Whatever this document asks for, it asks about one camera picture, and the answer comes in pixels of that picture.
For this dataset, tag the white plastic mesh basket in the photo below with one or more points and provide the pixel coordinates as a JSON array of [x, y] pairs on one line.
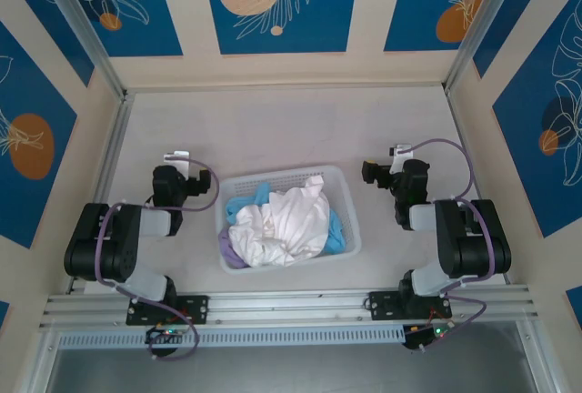
[[282, 177]]

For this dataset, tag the white t-shirt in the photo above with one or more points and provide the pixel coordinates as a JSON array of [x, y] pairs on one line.
[[291, 224]]

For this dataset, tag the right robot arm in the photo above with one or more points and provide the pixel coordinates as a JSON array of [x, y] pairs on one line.
[[473, 247]]

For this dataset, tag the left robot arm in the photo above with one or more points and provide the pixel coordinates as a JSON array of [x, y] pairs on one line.
[[104, 247]]

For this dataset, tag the light blue t-shirt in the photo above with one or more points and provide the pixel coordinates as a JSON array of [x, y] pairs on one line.
[[238, 206]]

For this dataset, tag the purple t-shirt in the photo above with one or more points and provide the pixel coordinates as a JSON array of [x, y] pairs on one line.
[[226, 247]]

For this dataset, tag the grey metal panel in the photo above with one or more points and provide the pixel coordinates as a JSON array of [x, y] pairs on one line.
[[291, 370]]

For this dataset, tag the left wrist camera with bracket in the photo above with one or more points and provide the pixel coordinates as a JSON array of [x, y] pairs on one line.
[[200, 183]]

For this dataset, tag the aluminium table side rail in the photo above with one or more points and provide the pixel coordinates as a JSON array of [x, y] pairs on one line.
[[460, 129], [117, 129]]

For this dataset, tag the blue floral wall panel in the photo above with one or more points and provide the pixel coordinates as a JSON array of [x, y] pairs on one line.
[[27, 93], [136, 24], [318, 24], [523, 161], [509, 24], [45, 33], [409, 2]]

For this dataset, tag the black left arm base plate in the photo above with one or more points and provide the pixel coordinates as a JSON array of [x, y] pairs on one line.
[[195, 309]]

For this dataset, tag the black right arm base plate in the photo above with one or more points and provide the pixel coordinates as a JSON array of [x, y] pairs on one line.
[[382, 304]]

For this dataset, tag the long aluminium mounting rail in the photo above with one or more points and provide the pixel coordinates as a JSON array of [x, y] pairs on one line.
[[291, 306]]

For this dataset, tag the aluminium frame post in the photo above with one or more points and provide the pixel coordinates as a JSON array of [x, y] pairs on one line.
[[82, 24], [483, 24]]

